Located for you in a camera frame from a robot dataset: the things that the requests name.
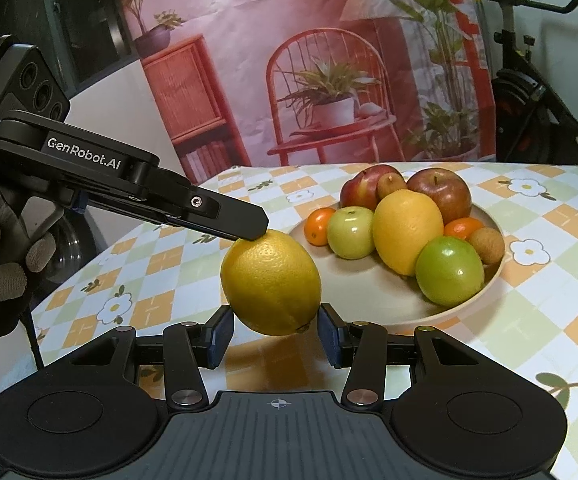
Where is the black cable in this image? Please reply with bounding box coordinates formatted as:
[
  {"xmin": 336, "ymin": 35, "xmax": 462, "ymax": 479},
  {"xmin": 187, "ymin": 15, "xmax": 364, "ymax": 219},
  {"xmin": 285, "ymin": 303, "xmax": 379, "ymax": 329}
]
[{"xmin": 28, "ymin": 310, "xmax": 46, "ymax": 370}]

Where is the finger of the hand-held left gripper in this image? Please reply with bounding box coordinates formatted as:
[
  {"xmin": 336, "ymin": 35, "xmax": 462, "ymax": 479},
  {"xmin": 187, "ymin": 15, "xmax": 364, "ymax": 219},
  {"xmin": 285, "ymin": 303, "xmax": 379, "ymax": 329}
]
[{"xmin": 85, "ymin": 164, "xmax": 270, "ymax": 242}]

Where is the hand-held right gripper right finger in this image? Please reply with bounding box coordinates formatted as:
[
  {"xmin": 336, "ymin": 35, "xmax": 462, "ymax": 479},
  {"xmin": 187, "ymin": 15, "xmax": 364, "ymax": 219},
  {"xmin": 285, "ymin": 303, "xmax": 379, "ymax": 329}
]
[{"xmin": 318, "ymin": 303, "xmax": 484, "ymax": 407}]

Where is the checkered floral tablecloth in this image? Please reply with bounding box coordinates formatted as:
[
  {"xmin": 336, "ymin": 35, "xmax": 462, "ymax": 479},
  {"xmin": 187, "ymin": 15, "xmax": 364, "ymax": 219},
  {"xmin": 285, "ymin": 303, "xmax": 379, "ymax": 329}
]
[{"xmin": 29, "ymin": 161, "xmax": 578, "ymax": 480}]

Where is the small orange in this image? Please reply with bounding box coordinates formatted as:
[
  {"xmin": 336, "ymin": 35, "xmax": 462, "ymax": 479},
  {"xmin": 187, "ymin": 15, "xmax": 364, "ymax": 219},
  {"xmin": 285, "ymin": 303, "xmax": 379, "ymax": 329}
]
[
  {"xmin": 443, "ymin": 216, "xmax": 484, "ymax": 241},
  {"xmin": 304, "ymin": 207, "xmax": 338, "ymax": 247}
]

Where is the person's left hand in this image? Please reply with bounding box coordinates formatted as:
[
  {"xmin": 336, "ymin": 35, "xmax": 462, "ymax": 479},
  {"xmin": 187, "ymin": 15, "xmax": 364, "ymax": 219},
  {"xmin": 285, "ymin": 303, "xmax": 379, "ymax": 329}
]
[{"xmin": 0, "ymin": 205, "xmax": 59, "ymax": 343}]

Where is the beige plate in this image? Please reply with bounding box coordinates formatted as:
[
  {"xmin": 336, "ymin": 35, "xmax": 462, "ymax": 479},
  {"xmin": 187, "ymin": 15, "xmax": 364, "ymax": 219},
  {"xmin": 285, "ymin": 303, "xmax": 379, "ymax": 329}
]
[{"xmin": 288, "ymin": 199, "xmax": 508, "ymax": 333}]

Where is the black exercise bike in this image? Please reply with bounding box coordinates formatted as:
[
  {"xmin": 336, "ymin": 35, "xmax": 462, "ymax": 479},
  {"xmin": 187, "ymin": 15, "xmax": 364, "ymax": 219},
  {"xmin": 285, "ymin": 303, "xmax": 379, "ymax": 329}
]
[{"xmin": 461, "ymin": 0, "xmax": 578, "ymax": 167}]

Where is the dark red apple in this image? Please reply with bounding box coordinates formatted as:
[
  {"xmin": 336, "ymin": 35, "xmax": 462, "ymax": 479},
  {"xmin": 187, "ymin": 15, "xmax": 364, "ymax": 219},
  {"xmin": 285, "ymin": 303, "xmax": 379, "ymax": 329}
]
[{"xmin": 407, "ymin": 167, "xmax": 472, "ymax": 223}]

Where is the dark window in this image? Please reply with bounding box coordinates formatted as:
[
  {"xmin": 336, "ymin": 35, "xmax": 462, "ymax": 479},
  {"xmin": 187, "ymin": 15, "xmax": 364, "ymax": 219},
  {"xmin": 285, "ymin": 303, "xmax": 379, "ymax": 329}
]
[{"xmin": 36, "ymin": 0, "xmax": 135, "ymax": 101}]

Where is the yellow lemon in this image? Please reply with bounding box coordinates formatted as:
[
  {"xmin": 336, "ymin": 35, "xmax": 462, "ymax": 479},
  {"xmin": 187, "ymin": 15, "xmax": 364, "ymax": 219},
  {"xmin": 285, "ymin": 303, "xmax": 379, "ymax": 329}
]
[
  {"xmin": 220, "ymin": 230, "xmax": 322, "ymax": 337},
  {"xmin": 372, "ymin": 189, "xmax": 444, "ymax": 277}
]

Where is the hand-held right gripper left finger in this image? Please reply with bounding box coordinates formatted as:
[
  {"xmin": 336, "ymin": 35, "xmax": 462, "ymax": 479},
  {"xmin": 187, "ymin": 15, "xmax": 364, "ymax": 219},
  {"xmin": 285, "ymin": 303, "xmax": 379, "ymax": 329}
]
[{"xmin": 69, "ymin": 305, "xmax": 235, "ymax": 408}]

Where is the pale green apple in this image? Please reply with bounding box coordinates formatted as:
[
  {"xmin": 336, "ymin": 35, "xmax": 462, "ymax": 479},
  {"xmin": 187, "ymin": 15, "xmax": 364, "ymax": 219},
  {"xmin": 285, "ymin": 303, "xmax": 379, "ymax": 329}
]
[{"xmin": 326, "ymin": 206, "xmax": 376, "ymax": 261}]

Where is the white panel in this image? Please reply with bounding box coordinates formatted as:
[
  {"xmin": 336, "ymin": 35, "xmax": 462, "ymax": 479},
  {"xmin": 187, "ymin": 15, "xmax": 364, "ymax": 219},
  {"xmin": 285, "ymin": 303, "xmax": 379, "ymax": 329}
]
[{"xmin": 66, "ymin": 55, "xmax": 210, "ymax": 261}]

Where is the brown kiwi fruit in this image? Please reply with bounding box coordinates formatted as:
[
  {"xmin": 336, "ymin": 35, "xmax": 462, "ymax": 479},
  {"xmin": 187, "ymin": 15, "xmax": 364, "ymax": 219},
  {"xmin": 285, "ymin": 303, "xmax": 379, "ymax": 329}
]
[
  {"xmin": 376, "ymin": 172, "xmax": 409, "ymax": 200},
  {"xmin": 467, "ymin": 226, "xmax": 506, "ymax": 266}
]

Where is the bright red apple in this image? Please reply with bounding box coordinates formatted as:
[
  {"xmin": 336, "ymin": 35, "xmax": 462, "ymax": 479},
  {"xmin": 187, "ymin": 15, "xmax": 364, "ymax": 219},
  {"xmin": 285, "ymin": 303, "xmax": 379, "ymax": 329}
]
[{"xmin": 340, "ymin": 164, "xmax": 395, "ymax": 211}]

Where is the red printed backdrop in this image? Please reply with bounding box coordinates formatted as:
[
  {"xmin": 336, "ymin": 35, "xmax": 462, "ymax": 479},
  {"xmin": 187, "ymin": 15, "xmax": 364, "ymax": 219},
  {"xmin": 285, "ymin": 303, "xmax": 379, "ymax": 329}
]
[{"xmin": 109, "ymin": 0, "xmax": 500, "ymax": 186}]

